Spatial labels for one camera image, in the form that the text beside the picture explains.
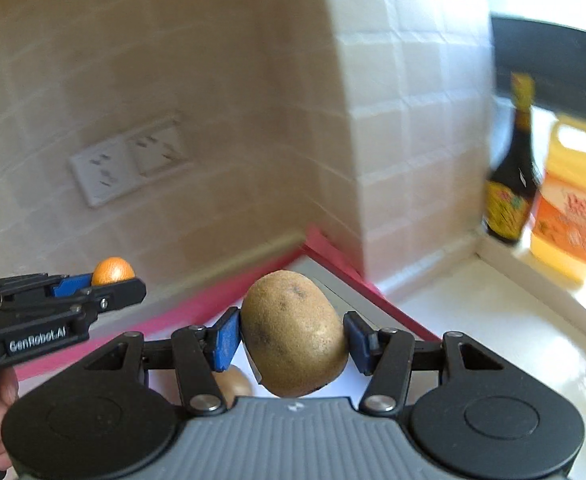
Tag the white double wall socket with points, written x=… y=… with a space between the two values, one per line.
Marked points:
x=105 y=171

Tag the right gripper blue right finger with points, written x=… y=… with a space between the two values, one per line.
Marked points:
x=385 y=356

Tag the white wall switch socket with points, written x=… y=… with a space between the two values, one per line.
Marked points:
x=157 y=146

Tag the yellow detergent jug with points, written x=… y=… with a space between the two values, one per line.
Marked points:
x=558 y=237

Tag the black window frame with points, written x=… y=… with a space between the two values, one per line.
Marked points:
x=554 y=55

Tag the small orange mandarin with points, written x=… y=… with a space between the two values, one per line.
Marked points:
x=112 y=270

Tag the dark soy sauce bottle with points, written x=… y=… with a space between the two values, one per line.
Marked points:
x=512 y=186

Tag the large brown kiwi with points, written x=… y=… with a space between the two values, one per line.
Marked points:
x=293 y=334

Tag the red gift box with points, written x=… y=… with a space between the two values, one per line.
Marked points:
x=201 y=303

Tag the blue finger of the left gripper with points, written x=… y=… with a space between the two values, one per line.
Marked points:
x=70 y=285
x=118 y=295

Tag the brown onion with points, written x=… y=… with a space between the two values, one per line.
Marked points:
x=233 y=383

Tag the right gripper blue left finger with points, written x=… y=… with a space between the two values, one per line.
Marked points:
x=199 y=352

